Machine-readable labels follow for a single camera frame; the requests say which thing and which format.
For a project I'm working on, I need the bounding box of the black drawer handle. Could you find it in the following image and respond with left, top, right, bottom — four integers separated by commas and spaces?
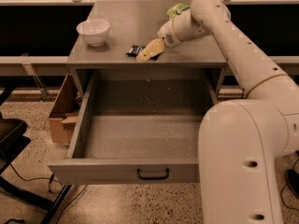
136, 168, 170, 181

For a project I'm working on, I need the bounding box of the cardboard box on floor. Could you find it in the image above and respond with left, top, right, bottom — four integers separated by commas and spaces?
49, 74, 80, 143

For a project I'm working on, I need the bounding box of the grey cabinet table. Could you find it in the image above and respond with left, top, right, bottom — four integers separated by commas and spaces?
67, 0, 226, 93

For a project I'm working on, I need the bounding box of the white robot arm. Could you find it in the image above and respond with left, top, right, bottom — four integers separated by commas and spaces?
137, 0, 299, 224

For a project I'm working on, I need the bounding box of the dark blue rxbar wrapper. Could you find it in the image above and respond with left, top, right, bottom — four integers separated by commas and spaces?
125, 44, 161, 61

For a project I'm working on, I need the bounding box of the black chair frame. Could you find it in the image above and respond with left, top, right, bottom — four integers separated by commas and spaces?
0, 91, 65, 224

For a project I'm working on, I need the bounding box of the black stand base right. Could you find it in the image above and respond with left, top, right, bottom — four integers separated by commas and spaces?
285, 159, 299, 199

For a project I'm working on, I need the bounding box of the green chip bag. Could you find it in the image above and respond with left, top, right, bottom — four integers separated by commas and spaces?
166, 3, 190, 20

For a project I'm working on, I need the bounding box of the black floor cable left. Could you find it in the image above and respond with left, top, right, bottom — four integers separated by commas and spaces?
8, 163, 64, 195

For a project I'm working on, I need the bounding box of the white ceramic bowl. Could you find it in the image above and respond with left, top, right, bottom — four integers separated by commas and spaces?
77, 19, 110, 47

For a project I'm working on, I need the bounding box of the open grey top drawer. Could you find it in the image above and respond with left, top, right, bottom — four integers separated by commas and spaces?
49, 69, 212, 185

